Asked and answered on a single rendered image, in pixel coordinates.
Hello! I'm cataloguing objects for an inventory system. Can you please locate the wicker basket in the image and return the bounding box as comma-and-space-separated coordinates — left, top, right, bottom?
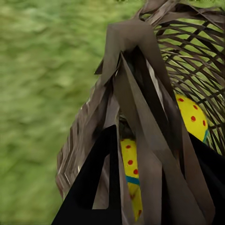
55, 0, 225, 225

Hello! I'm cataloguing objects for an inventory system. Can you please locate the easter egg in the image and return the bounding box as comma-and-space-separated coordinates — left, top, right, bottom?
120, 138, 140, 198
175, 93, 209, 143
131, 187, 143, 222

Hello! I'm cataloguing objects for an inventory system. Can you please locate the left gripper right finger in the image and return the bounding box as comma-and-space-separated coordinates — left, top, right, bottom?
188, 132, 225, 225

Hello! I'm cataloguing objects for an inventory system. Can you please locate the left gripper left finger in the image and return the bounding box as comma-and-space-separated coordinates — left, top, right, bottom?
51, 125, 123, 225

